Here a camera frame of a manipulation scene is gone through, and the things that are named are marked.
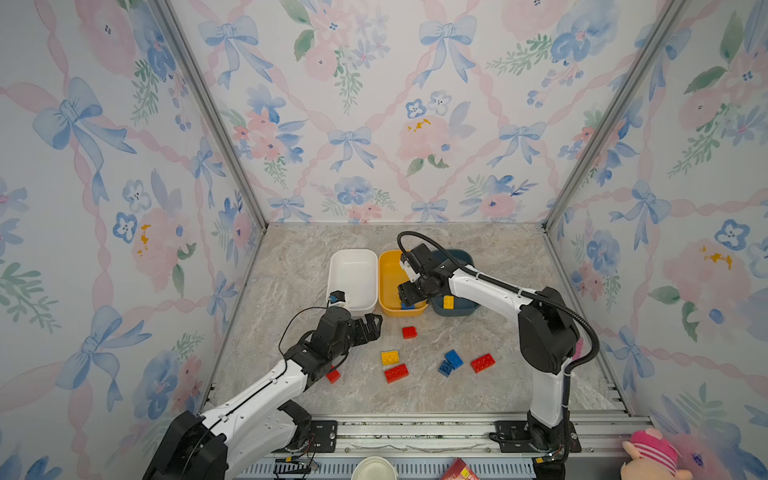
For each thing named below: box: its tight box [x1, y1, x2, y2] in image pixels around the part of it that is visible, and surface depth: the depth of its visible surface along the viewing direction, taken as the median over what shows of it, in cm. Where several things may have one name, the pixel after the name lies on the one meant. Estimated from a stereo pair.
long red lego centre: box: [384, 364, 409, 384], surface depth 85 cm
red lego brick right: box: [470, 353, 496, 374], surface depth 87 cm
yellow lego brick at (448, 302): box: [443, 295, 455, 310], surface depth 97 cm
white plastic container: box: [327, 249, 379, 316], surface depth 108 cm
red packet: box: [440, 457, 480, 480], surface depth 68 cm
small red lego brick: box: [402, 326, 418, 339], surface depth 94 cm
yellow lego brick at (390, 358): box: [381, 350, 400, 366], surface depth 88 cm
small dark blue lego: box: [438, 360, 453, 377], surface depth 85 cm
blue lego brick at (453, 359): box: [444, 349, 464, 370], surface depth 87 cm
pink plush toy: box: [620, 427, 694, 480], surface depth 68 cm
